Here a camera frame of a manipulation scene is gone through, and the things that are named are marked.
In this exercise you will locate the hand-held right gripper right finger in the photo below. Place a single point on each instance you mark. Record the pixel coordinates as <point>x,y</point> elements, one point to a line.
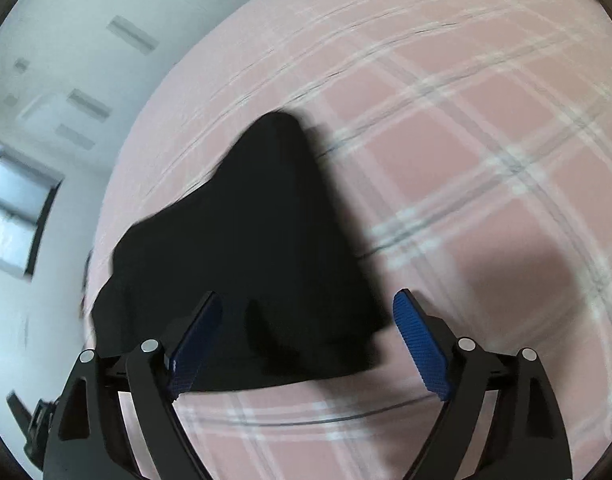
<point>421,345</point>

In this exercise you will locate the white wardrobe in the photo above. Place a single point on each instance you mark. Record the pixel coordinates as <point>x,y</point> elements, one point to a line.
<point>176,20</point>

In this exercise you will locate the dark framed window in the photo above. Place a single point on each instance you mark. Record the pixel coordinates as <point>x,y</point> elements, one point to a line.
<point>16,200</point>

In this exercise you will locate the pink plaid bed sheet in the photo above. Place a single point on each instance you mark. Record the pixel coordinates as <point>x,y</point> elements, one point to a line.
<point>486,160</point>

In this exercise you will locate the black pants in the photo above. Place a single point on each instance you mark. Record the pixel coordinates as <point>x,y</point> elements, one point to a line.
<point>266,240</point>

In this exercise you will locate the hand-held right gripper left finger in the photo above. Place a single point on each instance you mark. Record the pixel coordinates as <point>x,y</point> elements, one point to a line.
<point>196,345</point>

